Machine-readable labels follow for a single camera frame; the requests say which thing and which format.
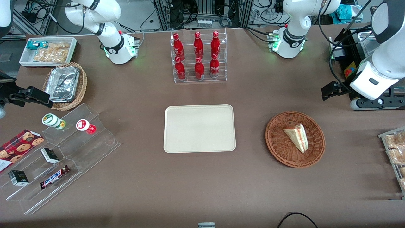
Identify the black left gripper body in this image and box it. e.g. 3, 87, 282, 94
336, 82, 358, 96

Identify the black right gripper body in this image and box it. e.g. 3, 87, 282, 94
0, 72, 32, 107

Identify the triangular sandwich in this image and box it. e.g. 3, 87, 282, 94
283, 123, 309, 154

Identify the light wicker basket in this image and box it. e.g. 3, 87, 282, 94
43, 62, 88, 111

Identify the brown round wicker basket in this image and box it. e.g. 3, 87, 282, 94
265, 111, 326, 168

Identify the beige plastic tray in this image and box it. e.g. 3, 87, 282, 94
163, 104, 237, 154

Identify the black hot food case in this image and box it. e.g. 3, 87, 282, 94
328, 27, 405, 111

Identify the green capped yogurt bottle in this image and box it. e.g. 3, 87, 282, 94
42, 113, 66, 130

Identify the aluminium foil container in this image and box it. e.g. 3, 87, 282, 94
44, 66, 80, 103

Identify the white rectangular snack bin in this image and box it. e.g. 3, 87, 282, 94
19, 37, 78, 68

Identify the clear bag of crackers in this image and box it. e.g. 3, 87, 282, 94
33, 47, 69, 63
47, 42, 71, 51

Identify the steel food pan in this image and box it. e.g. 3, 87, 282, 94
356, 32, 380, 60

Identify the red capped yogurt bottle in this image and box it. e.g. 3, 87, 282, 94
76, 119, 97, 135

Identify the teal snack packet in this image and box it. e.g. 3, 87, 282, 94
26, 41, 50, 50

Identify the red chocolate cookie box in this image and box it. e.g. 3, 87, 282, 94
0, 129, 45, 174

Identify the small black carton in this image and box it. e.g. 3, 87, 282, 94
40, 148, 60, 164
8, 170, 29, 186

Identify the clear acrylic stepped display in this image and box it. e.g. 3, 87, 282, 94
0, 103, 121, 216

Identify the teal plastic bag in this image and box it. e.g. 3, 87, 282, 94
336, 4, 363, 24

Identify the snickers chocolate bar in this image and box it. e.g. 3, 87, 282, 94
40, 165, 71, 190

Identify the red cola bottle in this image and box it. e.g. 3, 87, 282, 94
193, 32, 204, 59
209, 53, 220, 79
211, 31, 221, 59
172, 33, 185, 60
194, 56, 205, 80
175, 56, 186, 80

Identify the clear acrylic bottle rack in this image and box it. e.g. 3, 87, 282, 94
170, 28, 227, 83

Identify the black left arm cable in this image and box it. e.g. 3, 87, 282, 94
318, 0, 374, 85

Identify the metal wire tray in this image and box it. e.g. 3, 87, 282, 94
378, 127, 405, 200

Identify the aluminium profile frame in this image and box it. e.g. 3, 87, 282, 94
153, 0, 253, 30
12, 0, 58, 36

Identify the black floor cable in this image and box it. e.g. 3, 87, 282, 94
277, 212, 319, 228

